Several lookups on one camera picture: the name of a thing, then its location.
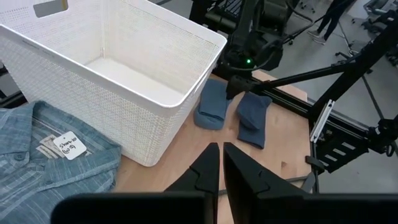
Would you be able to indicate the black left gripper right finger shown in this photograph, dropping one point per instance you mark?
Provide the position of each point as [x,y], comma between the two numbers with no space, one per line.
[245,177]

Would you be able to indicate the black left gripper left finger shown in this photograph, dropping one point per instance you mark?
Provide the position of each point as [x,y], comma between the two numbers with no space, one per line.
[205,174]

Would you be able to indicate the slate blue sock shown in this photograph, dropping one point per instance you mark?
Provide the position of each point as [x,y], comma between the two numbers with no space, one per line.
[213,104]

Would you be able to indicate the dark blue sock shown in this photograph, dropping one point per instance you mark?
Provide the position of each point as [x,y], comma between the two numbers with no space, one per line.
[253,121]

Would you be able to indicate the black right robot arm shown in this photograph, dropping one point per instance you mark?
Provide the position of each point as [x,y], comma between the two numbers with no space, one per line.
[255,34]

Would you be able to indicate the white perforated plastic basket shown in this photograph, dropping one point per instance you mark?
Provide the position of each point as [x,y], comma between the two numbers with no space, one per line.
[130,81]

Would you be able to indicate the person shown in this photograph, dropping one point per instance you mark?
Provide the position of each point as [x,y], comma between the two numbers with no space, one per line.
[331,18]

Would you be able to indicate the white handwritten shirt tag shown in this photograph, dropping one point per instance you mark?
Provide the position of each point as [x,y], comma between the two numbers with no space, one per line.
[70,145]

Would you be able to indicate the blue striped folded shirt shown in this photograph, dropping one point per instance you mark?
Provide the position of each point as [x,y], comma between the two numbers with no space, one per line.
[40,186]

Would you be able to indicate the black aluminium table frame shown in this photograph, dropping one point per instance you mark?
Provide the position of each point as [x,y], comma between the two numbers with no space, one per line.
[292,104]

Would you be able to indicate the white frame bracket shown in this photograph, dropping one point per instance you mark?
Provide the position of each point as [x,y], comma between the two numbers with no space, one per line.
[321,121]

